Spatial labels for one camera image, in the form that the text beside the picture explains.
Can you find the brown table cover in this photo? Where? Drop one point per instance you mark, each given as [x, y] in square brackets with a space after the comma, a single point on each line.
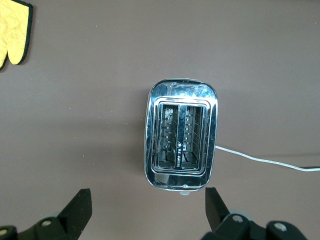
[75, 125]

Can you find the yellow quilted oven mitt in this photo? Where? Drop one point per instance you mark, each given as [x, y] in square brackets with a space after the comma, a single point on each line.
[15, 30]

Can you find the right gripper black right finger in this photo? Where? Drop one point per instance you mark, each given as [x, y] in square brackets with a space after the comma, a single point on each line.
[220, 222]

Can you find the chrome and beige toaster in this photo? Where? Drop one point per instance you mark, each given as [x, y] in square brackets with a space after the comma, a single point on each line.
[210, 125]

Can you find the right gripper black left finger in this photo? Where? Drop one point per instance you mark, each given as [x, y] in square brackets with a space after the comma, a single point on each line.
[72, 220]

